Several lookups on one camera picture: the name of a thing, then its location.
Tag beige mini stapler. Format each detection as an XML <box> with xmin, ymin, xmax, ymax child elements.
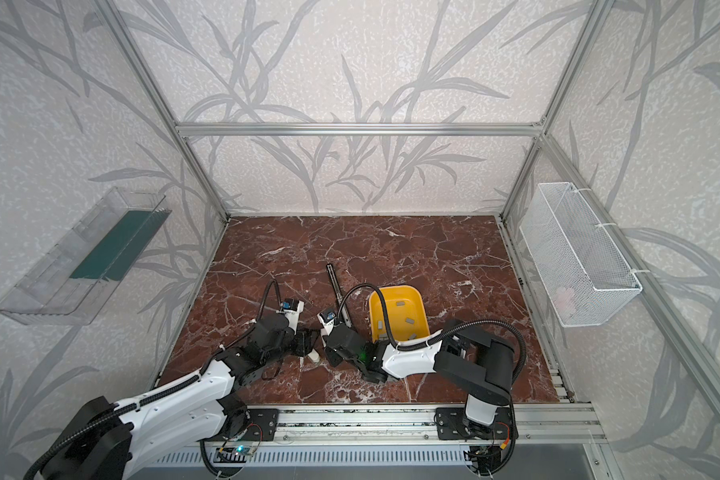
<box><xmin>307</xmin><ymin>349</ymin><xmax>321</xmax><ymax>364</ymax></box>

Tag black metal stapler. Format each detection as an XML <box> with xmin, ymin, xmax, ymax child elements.
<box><xmin>326</xmin><ymin>263</ymin><xmax>353</xmax><ymax>328</ymax></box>

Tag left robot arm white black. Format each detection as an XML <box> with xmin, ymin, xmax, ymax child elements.
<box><xmin>24</xmin><ymin>298</ymin><xmax>316</xmax><ymax>479</ymax></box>

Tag yellow plastic tray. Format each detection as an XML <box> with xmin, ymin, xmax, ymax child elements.
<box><xmin>368</xmin><ymin>285</ymin><xmax>430</xmax><ymax>342</ymax></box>

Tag green circuit board left base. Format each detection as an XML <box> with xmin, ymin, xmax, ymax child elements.
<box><xmin>214</xmin><ymin>444</ymin><xmax>259</xmax><ymax>464</ymax></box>

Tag circuit board right base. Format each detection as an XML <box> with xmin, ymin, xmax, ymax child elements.
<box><xmin>464</xmin><ymin>441</ymin><xmax>515</xmax><ymax>478</ymax></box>

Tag clear plastic wall bin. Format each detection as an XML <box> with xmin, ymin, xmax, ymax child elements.
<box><xmin>0</xmin><ymin>187</ymin><xmax>172</xmax><ymax>326</ymax></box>

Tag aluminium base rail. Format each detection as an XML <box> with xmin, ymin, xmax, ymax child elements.
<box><xmin>261</xmin><ymin>403</ymin><xmax>607</xmax><ymax>447</ymax></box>

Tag aluminium frame back crossbar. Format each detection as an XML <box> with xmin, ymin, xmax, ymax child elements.
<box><xmin>176</xmin><ymin>122</ymin><xmax>542</xmax><ymax>137</ymax></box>

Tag white wire mesh basket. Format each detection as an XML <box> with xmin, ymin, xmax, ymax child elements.
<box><xmin>520</xmin><ymin>182</ymin><xmax>643</xmax><ymax>328</ymax></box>

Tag aluminium frame corner post left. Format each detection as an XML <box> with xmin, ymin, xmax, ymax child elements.
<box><xmin>93</xmin><ymin>0</ymin><xmax>230</xmax><ymax>223</ymax></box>

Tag aluminium frame corner post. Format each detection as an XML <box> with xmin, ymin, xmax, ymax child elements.
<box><xmin>500</xmin><ymin>0</ymin><xmax>614</xmax><ymax>224</ymax></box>
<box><xmin>93</xmin><ymin>0</ymin><xmax>230</xmax><ymax>223</ymax></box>

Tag aluminium frame corner post right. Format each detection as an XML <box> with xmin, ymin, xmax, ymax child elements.
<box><xmin>500</xmin><ymin>0</ymin><xmax>614</xmax><ymax>224</ymax></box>

